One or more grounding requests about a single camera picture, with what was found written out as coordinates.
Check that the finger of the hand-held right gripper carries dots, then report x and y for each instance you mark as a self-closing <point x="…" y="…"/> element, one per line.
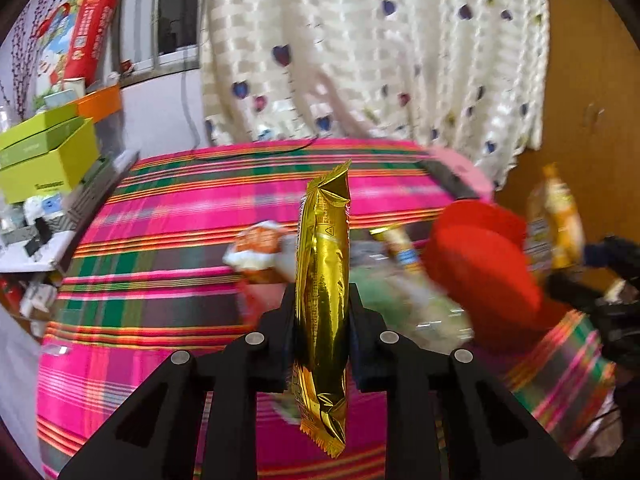
<point x="620" y="257"/>
<point x="570" y="291"/>

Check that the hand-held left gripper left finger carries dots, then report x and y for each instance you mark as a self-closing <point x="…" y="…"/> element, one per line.
<point x="277" y="345"/>

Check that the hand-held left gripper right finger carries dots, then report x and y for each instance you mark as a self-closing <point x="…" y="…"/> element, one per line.
<point x="367" y="345"/>

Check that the pale green snack packet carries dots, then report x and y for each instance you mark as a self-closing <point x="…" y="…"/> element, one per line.
<point x="400" y="305"/>

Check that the gold snack bar packet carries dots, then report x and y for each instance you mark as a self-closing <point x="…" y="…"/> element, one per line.
<point x="400" y="250"/>
<point x="322" y="310"/>

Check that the yellow snack packet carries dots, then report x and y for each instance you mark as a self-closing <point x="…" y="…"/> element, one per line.
<point x="557" y="220"/>

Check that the red plastic bowl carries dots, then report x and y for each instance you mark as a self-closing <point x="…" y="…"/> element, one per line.
<point x="480" y="270"/>

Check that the orange and white snack packet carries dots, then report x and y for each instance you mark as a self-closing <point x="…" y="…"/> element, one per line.
<point x="257" y="247"/>

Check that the plaid tablecloth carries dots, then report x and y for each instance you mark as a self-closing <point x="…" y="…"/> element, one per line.
<point x="175" y="260"/>

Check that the pink plastic stool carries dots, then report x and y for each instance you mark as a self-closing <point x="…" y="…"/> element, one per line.
<point x="477" y="172"/>

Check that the black smartphone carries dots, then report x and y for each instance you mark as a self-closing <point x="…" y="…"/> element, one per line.
<point x="450" y="180"/>

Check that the wooden wardrobe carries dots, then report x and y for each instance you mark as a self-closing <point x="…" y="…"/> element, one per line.
<point x="590" y="60"/>

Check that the patterned grey box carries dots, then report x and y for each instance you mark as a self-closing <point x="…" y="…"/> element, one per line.
<point x="100" y="180"/>

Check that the white cardboard box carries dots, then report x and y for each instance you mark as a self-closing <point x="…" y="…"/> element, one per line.
<point x="30" y="255"/>

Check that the white heart print curtain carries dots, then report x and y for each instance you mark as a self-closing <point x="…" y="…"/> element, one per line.
<point x="375" y="50"/>

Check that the orange box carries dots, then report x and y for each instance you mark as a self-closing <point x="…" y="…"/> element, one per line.
<point x="100" y="102"/>

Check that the lime green box lid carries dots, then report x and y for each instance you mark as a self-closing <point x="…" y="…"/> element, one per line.
<point x="30" y="135"/>

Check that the small white carton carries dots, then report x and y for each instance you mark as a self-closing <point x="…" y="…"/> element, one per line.
<point x="71" y="87"/>

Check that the window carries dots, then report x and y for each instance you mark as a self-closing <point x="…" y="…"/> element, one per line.
<point x="160" y="10"/>

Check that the red package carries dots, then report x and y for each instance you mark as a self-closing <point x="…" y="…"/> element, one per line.
<point x="87" y="35"/>

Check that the colourful illustrated box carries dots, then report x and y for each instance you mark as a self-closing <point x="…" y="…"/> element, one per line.
<point x="52" y="55"/>

